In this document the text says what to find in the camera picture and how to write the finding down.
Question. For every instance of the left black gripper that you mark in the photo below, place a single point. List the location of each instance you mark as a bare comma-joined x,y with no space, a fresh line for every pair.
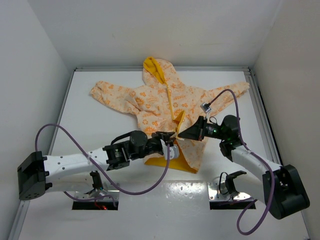
163,135

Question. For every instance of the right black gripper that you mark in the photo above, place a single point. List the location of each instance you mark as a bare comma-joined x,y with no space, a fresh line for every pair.
197,131

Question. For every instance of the orange patterned hooded jacket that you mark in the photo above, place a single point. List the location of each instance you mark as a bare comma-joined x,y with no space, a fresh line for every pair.
165,104

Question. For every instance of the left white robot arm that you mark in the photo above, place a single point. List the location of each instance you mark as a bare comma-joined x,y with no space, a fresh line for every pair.
39,174

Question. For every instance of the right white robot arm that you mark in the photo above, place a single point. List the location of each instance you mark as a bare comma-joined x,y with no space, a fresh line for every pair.
279,187

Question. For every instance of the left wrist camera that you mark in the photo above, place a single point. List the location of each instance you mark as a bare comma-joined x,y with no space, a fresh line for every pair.
171,152

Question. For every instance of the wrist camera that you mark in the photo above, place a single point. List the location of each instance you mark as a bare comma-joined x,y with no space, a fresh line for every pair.
171,152
205,107

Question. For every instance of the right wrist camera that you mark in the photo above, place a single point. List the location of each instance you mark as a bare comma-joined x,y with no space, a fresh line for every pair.
205,107

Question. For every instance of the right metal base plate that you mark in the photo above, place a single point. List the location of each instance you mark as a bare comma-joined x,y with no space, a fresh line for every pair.
218,193

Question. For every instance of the metal base plate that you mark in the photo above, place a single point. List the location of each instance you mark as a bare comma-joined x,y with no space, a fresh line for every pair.
218,193
108,193

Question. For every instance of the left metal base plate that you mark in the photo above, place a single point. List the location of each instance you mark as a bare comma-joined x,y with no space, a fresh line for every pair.
108,193

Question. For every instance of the aluminium table frame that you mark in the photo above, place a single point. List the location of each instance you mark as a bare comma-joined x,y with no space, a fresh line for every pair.
179,208

